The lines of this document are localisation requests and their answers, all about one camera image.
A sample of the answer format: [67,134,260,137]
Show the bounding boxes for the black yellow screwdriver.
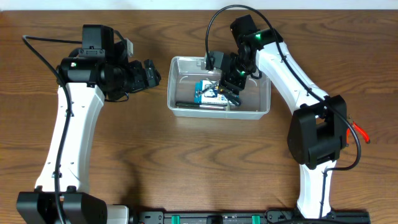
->
[218,90,241,106]

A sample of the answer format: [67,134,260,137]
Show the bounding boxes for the white blue cardboard box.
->
[194,80,227,101]

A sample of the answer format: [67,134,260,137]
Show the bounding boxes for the small silver wrench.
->
[195,81,219,96]

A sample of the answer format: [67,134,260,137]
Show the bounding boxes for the clear plastic container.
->
[167,56,271,119]

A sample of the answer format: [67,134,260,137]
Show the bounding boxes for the small black-handled hammer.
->
[175,100,236,111]

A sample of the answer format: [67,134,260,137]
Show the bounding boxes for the red-handled pliers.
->
[346,114,371,146]

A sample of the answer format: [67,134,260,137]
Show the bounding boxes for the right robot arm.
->
[205,14,348,219]

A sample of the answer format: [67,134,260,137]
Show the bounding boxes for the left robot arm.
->
[16,24,161,223]

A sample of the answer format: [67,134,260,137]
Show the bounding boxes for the right black cable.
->
[204,4,362,218]

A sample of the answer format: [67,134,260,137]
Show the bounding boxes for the black cable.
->
[22,35,83,224]
[204,4,362,218]

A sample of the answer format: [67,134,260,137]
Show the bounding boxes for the left black cable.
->
[22,35,83,224]

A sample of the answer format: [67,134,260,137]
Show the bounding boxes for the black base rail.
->
[127,209,371,224]

